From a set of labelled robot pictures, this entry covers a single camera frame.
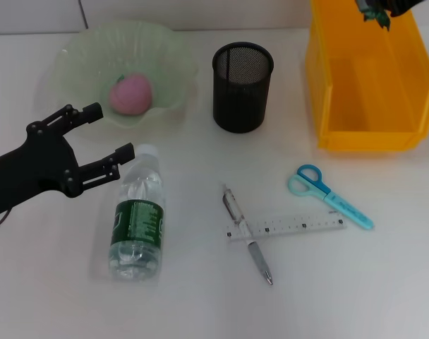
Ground pink peach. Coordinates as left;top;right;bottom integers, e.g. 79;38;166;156
109;73;154;116

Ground green plastic wrapper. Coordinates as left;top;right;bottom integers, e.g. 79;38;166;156
355;0;392;32

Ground black mesh pen holder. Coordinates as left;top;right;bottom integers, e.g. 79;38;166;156
211;42;274;134

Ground transparent plastic ruler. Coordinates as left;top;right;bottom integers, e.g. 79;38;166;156
224;213;348;244

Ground clear grey-grip ballpoint pen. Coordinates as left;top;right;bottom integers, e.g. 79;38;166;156
219;182;274;286

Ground clear green-label water bottle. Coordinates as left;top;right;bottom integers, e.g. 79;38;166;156
108;143;166;283

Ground yellow plastic bin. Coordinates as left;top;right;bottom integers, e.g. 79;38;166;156
305;0;429;153

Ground green glass fruit plate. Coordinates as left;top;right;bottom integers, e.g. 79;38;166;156
44;20;200;137

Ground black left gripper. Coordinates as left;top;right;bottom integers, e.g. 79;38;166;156
0;102;136;220

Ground blue and teal scissors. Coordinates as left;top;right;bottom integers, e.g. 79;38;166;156
287;164;375;231

